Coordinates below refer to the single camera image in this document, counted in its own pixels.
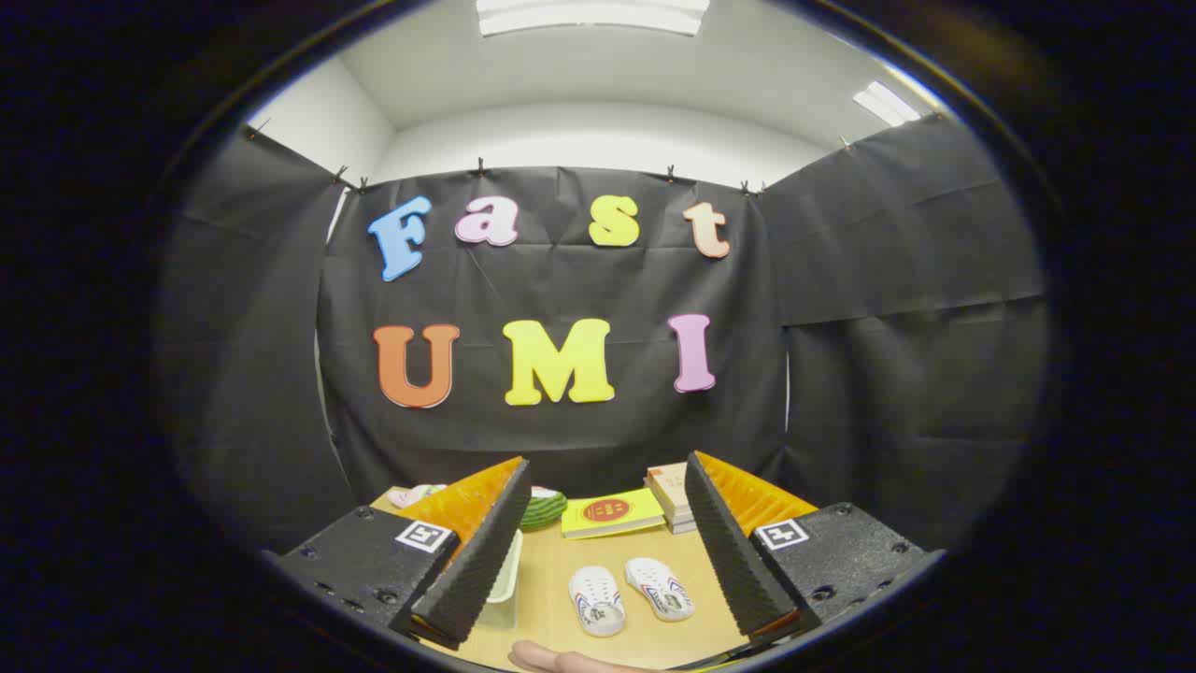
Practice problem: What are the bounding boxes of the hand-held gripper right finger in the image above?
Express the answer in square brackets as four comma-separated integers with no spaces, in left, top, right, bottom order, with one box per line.
[684,451,943,648]

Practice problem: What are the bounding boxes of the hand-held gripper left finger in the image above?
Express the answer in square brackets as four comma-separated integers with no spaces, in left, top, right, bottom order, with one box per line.
[264,455,534,651]

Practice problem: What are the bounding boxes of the pale green fabric storage box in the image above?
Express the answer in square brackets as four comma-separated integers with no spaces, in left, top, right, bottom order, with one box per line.
[481,528,524,632]

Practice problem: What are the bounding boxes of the white canvas shoe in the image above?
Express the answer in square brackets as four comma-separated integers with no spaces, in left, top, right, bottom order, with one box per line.
[567,566,627,638]
[624,557,696,623]

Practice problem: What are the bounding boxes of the watermelon slice plush toy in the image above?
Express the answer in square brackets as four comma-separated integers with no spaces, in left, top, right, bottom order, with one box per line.
[519,486,569,532]

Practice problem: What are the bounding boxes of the green and pink plush toy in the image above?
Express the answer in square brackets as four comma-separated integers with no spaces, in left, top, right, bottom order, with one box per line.
[388,483,449,510]

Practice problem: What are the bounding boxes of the beige cover book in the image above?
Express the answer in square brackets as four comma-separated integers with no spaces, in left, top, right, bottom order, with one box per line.
[647,462,693,512]

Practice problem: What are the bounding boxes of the yellow book with red circle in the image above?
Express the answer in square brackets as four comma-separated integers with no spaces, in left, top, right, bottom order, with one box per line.
[561,487,666,540]

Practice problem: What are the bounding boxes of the black backdrop cloth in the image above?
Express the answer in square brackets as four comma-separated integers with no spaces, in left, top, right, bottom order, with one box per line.
[154,112,1052,552]

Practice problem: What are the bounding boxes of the ceiling light panel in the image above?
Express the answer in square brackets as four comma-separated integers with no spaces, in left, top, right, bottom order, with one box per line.
[475,0,711,38]
[852,80,922,128]

